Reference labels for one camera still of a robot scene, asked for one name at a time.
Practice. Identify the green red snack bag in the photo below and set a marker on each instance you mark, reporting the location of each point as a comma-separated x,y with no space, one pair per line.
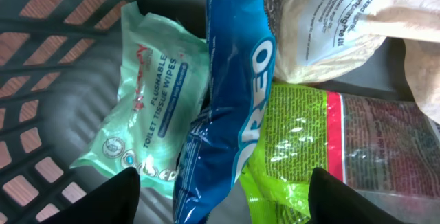
386,150

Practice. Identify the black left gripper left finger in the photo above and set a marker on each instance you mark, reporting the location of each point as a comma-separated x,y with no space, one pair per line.
114,202

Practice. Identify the beige tissue pack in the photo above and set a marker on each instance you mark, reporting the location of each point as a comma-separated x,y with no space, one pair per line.
319,40

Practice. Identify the mint wet wipes pack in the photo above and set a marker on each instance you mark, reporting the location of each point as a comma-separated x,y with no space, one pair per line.
163,81

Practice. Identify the dark grey plastic basket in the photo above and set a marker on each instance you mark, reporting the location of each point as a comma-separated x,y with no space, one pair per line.
60,74

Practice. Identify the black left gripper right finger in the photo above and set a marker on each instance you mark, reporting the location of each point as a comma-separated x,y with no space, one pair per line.
332,201

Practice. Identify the blue Oreo cookie pack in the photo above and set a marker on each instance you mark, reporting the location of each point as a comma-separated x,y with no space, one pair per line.
241,38

